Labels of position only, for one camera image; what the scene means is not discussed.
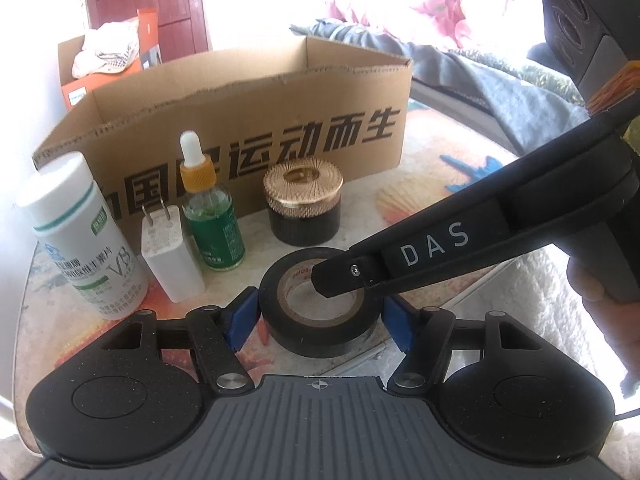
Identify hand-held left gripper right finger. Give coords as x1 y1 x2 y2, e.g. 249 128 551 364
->
382 294 543 396

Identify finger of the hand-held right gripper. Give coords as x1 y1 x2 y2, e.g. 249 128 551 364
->
311 247 386 298

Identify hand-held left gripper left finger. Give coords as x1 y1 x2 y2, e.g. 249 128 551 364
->
102 286 261 395

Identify black tape roll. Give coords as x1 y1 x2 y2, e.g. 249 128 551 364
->
258 248 390 358

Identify green dropper bottle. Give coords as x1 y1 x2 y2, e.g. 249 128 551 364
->
180 131 247 272

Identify white pill bottle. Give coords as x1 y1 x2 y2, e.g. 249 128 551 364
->
15 152 151 321

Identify brown cardboard box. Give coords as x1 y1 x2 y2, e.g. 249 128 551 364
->
31 35 415 221

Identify person's right hand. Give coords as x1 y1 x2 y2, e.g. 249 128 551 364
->
567 259 608 303

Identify dark jar gold lid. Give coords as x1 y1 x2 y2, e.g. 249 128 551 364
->
263 157 345 247

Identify white charger plug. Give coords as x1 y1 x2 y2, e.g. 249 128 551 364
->
140 202 207 305

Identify grey blue quilt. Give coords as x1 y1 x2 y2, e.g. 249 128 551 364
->
290 17 596 156

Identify white fleece blanket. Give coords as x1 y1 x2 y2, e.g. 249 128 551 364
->
450 240 631 411

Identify orange cardboard box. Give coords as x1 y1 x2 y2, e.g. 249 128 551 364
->
57 7 162 111

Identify pale crumpled clothes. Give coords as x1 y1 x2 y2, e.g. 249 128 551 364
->
71 21 141 78

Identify red wooden door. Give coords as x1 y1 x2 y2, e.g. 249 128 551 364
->
82 0 211 63

